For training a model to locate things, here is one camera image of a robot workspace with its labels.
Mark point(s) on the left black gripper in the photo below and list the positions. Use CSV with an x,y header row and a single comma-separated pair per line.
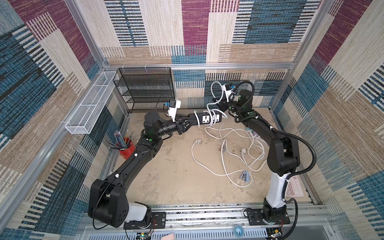
x,y
181,124

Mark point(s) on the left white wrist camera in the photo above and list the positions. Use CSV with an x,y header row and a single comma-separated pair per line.
x,y
172,106

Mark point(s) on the pens in red cup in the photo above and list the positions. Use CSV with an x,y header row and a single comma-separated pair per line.
x,y
120,144

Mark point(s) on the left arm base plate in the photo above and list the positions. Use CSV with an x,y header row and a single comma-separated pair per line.
x,y
157,220

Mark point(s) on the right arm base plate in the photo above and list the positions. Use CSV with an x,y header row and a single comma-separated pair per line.
x,y
263,217

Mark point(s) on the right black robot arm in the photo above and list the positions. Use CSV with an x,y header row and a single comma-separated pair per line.
x,y
283,156

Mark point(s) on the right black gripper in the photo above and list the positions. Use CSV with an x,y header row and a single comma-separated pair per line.
x,y
228,106

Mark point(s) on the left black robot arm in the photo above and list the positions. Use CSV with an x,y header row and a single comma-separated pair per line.
x,y
108,201

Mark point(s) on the aluminium front rail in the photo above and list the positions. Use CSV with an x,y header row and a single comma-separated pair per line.
x,y
216,222

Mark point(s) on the black power strip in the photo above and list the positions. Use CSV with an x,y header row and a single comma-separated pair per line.
x,y
208,118

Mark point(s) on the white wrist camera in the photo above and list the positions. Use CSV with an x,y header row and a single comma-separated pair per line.
x,y
172,106
229,92

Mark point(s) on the blue round sticker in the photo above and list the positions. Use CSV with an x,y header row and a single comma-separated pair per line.
x,y
238,231

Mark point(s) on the black wire shelf rack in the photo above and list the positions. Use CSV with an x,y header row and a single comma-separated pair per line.
x,y
145,88

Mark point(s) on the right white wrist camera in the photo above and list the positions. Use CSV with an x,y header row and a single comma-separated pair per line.
x,y
229,92

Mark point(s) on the white mesh wall basket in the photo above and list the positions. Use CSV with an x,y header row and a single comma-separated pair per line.
x,y
87,113

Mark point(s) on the red pen cup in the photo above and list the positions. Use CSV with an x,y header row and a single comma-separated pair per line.
x,y
126,153

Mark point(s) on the blue binder clip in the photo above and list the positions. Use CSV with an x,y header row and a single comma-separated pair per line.
x,y
246,177

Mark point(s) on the pink white calculator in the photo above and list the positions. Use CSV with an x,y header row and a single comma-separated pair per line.
x,y
294,188

